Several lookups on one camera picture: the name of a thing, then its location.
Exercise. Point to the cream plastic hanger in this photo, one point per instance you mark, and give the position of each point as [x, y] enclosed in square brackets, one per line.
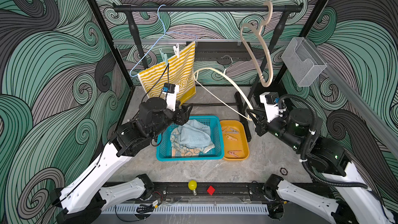
[207, 72]

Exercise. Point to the poker chip on floor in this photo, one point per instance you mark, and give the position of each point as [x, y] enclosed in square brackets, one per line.
[283, 171]

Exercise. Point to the yellow striped towel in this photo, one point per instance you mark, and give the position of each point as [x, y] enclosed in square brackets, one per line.
[180, 72]

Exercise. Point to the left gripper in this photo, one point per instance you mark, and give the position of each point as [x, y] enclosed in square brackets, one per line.
[180, 116]

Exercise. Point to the clear acrylic wall box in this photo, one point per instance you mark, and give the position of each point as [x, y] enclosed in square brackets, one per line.
[304, 61]

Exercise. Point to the orange clothespin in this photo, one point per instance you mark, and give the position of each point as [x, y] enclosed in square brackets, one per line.
[231, 138]

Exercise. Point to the white slotted cable duct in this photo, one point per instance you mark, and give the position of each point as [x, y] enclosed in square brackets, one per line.
[229, 209]

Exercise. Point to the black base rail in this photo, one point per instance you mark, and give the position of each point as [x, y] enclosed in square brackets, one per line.
[225, 192]

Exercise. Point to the bunny pattern towel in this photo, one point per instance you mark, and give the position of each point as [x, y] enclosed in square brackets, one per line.
[182, 151]

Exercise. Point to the yellow plastic tray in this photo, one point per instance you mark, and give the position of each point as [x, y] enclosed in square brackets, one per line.
[241, 144]

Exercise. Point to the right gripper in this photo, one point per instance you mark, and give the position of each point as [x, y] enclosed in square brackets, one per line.
[261, 122]

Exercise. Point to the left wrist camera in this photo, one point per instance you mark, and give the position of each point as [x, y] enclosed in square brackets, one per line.
[170, 92]

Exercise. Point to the green clothespin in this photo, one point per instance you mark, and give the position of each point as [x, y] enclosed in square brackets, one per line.
[164, 57]

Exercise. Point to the teal perforated plastic basket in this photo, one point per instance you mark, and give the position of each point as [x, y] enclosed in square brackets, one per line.
[164, 149]

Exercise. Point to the light blue towel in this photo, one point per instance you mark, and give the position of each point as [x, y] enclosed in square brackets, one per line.
[194, 134]

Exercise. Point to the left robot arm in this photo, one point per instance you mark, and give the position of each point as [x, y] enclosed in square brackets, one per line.
[85, 198]

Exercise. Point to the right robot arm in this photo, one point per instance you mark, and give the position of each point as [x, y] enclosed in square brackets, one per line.
[295, 122]

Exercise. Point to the black wall shelf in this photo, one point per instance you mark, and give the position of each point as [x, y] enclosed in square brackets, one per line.
[221, 51]

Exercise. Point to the blue wire hanger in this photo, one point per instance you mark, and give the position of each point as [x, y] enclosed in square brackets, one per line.
[165, 33]

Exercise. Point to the yellow light bulb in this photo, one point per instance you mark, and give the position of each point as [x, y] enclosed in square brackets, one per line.
[192, 185]

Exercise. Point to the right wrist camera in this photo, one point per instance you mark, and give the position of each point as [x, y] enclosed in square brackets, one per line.
[269, 100]

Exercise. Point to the red diamond marker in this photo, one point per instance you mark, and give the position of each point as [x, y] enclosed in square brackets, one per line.
[211, 190]

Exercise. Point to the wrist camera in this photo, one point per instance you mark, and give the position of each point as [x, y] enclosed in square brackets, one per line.
[170, 92]
[269, 100]

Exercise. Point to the black clothes rack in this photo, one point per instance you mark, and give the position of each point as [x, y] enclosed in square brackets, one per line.
[286, 10]

